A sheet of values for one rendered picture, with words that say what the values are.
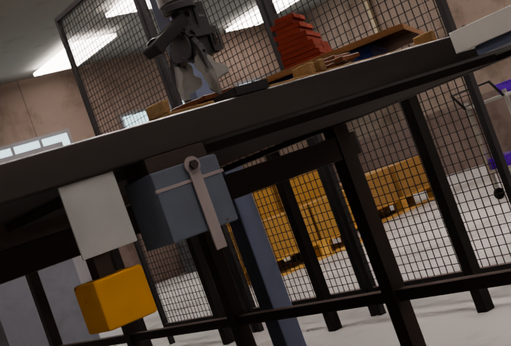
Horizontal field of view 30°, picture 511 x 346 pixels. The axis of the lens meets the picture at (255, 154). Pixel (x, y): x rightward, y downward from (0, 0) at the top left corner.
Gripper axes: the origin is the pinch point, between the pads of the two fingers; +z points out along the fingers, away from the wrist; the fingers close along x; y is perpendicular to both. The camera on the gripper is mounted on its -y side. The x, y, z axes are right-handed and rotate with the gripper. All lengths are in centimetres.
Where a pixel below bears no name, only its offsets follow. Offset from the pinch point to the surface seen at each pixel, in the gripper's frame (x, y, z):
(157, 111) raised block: -5.8, -15.2, 0.9
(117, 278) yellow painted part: -22, -43, 27
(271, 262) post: 167, 134, 50
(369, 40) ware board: 26, 82, -8
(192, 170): -23.4, -24.6, 14.6
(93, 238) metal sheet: -19, -44, 20
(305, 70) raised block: -6.7, 23.7, 0.2
